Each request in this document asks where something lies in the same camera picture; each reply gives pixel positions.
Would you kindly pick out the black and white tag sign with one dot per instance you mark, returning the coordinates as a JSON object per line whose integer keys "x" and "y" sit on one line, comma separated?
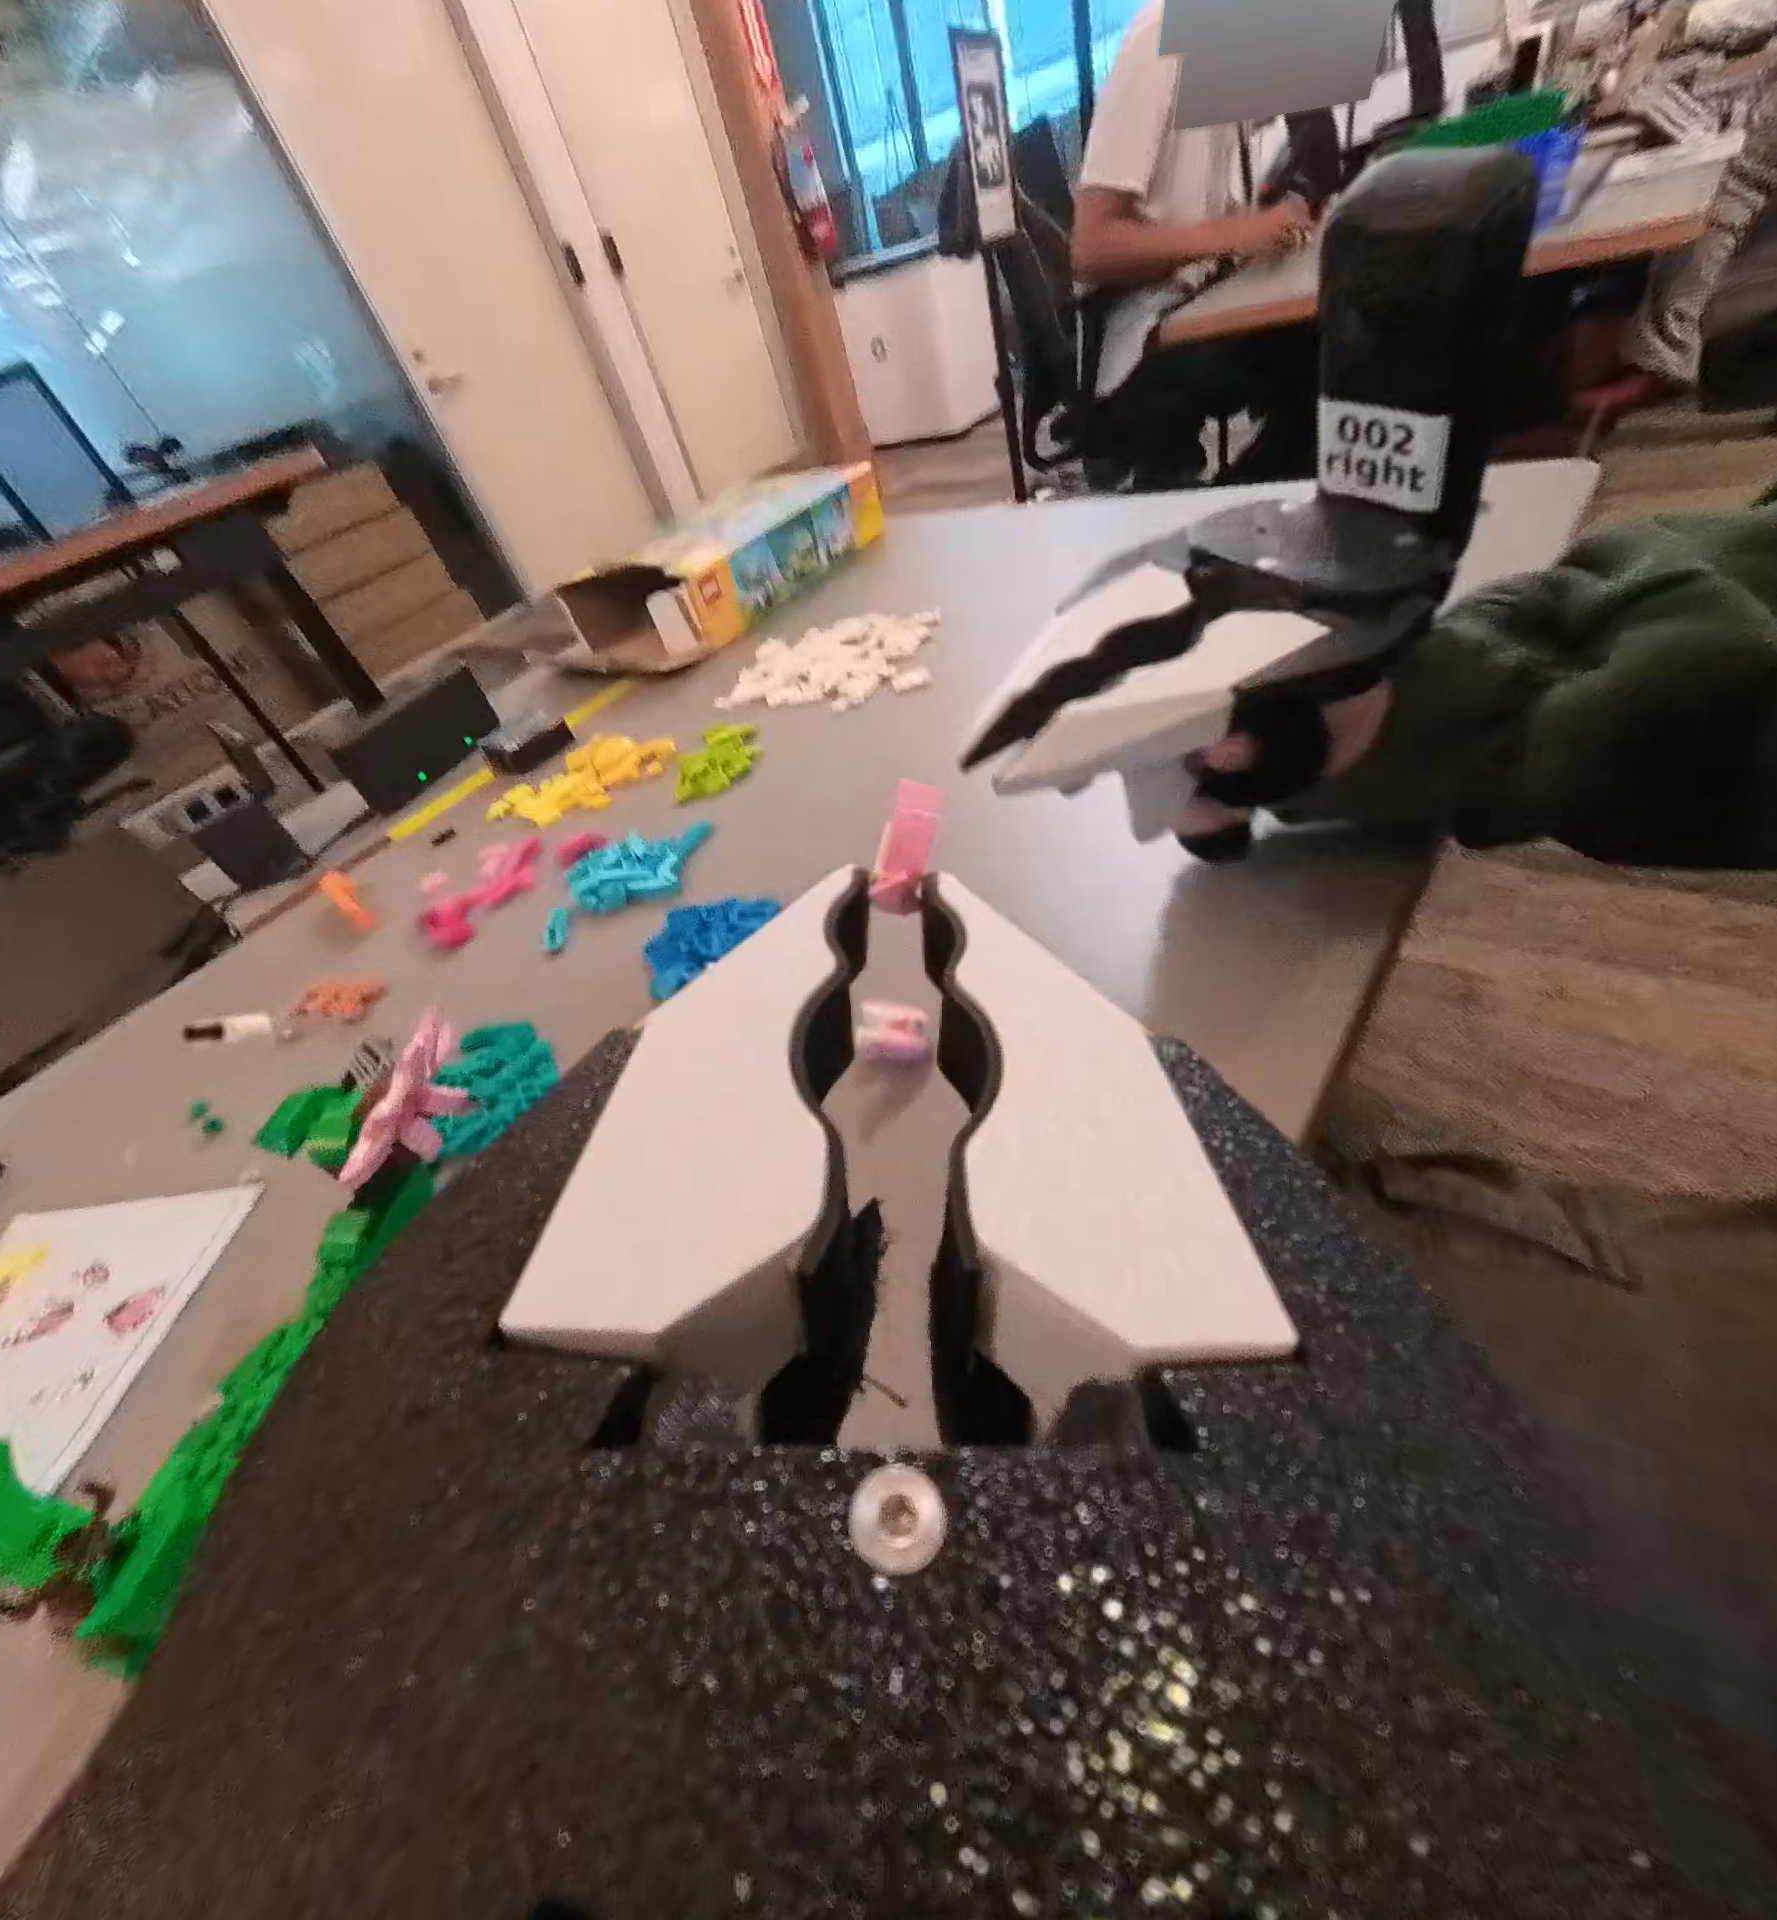
{"x": 982, "y": 137}

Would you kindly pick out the small pink lego brick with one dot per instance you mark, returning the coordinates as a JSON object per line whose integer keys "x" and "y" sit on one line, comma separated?
{"x": 912, "y": 841}

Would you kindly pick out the pile of pink lego bricks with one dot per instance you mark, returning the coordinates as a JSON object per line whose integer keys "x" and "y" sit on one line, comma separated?
{"x": 485, "y": 892}

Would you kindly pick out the long wooden office table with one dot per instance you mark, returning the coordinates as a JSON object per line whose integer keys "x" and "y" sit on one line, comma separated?
{"x": 1609, "y": 228}

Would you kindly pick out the small black device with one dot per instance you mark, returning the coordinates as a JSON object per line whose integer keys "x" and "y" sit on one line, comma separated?
{"x": 527, "y": 744}

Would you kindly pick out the red fire extinguisher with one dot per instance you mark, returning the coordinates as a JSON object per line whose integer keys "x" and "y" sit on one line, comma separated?
{"x": 809, "y": 189}

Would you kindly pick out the pile of lime lego bricks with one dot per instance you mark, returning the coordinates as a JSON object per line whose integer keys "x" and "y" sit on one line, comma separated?
{"x": 719, "y": 763}

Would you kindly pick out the lego instruction booklet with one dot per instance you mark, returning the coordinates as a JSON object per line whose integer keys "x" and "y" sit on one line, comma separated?
{"x": 91, "y": 1319}

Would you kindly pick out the person's right hand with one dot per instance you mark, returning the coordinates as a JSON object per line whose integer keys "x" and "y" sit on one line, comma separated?
{"x": 1217, "y": 822}

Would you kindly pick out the green lego base build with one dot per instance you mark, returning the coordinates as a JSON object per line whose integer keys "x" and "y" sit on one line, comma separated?
{"x": 214, "y": 1439}

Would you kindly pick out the green lego baseplate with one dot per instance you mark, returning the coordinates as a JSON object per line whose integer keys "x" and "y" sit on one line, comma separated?
{"x": 1490, "y": 120}

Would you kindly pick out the small white and black piece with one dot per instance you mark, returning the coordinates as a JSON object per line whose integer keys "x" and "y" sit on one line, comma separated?
{"x": 236, "y": 1028}

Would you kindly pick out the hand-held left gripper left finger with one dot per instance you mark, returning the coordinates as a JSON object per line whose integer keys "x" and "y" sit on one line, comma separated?
{"x": 693, "y": 1170}

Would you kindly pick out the pile of dark green bricks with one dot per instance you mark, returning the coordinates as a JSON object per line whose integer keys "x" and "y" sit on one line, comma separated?
{"x": 305, "y": 1127}

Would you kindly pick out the blue bin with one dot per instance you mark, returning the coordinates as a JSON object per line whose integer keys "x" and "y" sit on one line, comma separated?
{"x": 1552, "y": 165}

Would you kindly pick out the pile of white lego bricks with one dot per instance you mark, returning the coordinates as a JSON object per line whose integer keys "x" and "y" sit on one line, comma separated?
{"x": 838, "y": 662}

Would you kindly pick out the pile of turquoise lego bricks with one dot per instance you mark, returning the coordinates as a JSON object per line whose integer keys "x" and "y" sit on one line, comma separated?
{"x": 632, "y": 879}

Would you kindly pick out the person's right forearm green sleeve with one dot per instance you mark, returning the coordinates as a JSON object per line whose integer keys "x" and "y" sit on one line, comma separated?
{"x": 1623, "y": 706}

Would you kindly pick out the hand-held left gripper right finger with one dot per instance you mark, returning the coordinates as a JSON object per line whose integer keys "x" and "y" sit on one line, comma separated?
{"x": 1113, "y": 1184}

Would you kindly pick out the pile of blue lego bricks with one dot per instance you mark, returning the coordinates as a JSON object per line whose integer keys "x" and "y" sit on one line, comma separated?
{"x": 709, "y": 946}

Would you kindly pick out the yellow strip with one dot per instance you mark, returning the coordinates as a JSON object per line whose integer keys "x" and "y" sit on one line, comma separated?
{"x": 437, "y": 806}

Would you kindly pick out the black box with green light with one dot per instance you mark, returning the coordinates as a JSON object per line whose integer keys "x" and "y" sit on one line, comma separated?
{"x": 416, "y": 735}

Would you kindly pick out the pile of yellow lego bricks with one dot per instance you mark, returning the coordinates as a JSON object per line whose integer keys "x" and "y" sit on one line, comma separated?
{"x": 585, "y": 772}

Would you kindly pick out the pink lego flower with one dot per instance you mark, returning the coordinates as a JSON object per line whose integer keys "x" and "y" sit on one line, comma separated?
{"x": 398, "y": 1113}

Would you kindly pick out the pile of teal lego bricks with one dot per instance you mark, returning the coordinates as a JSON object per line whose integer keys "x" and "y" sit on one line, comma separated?
{"x": 506, "y": 1073}

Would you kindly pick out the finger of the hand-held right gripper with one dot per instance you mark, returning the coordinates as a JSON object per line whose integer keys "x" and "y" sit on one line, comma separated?
{"x": 1113, "y": 615}
{"x": 1143, "y": 721}

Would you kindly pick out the single orange lego piece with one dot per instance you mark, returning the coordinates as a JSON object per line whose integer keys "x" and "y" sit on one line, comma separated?
{"x": 346, "y": 899}

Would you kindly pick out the pile of orange lego bricks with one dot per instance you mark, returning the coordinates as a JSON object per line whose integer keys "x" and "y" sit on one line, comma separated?
{"x": 336, "y": 1004}

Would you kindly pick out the open yellow lego box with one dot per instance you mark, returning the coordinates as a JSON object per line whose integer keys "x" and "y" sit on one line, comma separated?
{"x": 769, "y": 556}

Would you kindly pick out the wooden desk with black legs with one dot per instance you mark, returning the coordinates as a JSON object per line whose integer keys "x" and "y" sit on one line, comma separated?
{"x": 108, "y": 541}

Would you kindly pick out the black office chair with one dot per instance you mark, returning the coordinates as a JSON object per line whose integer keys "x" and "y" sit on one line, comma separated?
{"x": 1046, "y": 301}

